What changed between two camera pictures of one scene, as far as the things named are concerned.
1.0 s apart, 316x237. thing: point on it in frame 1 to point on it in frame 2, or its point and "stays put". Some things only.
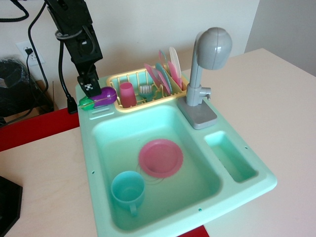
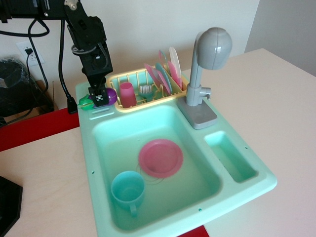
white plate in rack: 175,60 stays put
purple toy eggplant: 108,94 stays put
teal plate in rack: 159,67 stays put
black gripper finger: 87,85 to 99,95
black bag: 19,94 stays put
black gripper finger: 94,79 to 101,98
